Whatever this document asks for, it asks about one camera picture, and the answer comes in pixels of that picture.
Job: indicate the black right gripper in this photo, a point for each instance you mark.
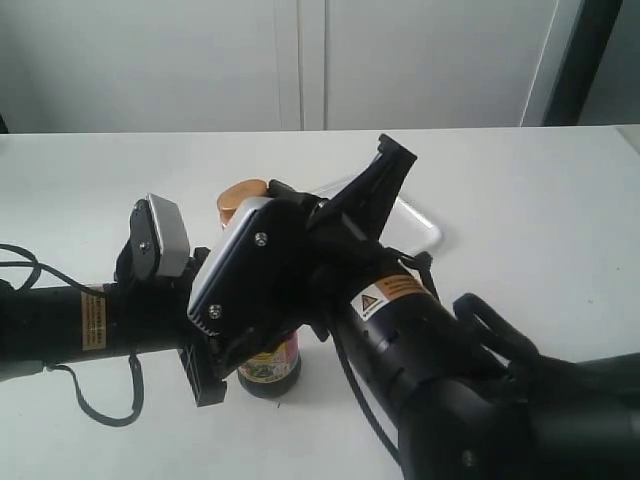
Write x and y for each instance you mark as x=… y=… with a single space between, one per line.
x=342 y=251

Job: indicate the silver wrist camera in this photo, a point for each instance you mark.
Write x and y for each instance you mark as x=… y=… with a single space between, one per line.
x=157 y=247
x=241 y=294

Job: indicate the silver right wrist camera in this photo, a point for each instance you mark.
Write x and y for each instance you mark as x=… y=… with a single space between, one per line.
x=241 y=294

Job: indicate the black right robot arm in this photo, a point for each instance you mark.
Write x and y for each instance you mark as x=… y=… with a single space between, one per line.
x=470 y=396

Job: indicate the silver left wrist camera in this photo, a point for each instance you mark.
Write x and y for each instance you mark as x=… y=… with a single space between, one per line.
x=157 y=247

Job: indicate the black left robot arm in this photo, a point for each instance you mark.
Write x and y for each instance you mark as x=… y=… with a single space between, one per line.
x=60 y=325

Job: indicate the dark soy sauce bottle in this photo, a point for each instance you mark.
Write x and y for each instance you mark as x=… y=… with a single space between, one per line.
x=272 y=374

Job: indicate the white rectangular plastic tray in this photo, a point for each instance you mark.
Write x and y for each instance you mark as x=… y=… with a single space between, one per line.
x=409 y=231

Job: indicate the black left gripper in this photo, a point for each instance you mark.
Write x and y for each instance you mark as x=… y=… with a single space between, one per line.
x=152 y=317

